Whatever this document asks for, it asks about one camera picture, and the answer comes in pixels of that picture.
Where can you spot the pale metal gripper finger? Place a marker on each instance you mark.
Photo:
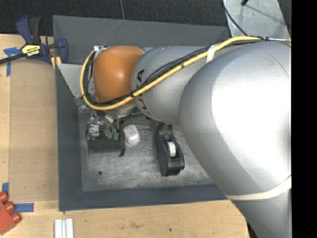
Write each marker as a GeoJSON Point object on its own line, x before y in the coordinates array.
{"type": "Point", "coordinates": [94, 130]}
{"type": "Point", "coordinates": [93, 118]}

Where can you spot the white oval packet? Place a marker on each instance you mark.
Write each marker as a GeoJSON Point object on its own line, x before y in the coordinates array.
{"type": "Point", "coordinates": [131, 135]}

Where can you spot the grey metal bin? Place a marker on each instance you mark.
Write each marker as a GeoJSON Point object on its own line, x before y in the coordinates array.
{"type": "Point", "coordinates": [138, 167]}

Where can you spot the brown cardboard board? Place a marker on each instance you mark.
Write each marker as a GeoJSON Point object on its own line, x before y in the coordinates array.
{"type": "Point", "coordinates": [32, 133]}

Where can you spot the black tape dispenser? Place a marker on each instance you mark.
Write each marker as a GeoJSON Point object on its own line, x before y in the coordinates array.
{"type": "Point", "coordinates": [171, 157]}

